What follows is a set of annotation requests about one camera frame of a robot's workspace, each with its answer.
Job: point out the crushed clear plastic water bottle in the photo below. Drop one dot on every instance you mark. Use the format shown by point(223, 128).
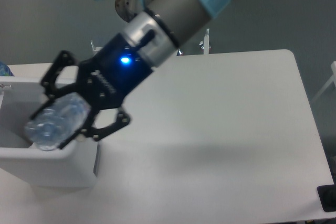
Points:
point(56, 123)

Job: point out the white frame at right edge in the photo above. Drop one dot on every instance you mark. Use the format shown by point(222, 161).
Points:
point(328, 83)

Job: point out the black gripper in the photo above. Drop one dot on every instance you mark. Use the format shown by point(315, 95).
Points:
point(115, 70)

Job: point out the black device at table edge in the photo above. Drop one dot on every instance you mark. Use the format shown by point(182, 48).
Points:
point(327, 197)

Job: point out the white plastic trash can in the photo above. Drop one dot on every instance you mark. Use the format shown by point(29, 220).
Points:
point(74, 166)

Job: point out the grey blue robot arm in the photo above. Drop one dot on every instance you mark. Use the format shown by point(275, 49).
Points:
point(84, 99)

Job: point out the white pedestal base frame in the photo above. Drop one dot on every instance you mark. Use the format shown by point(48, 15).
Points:
point(204, 45)

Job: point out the blue patterned object at left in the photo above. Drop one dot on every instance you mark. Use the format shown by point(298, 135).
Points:
point(5, 71)

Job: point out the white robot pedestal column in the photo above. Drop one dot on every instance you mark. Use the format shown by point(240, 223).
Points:
point(128, 9)

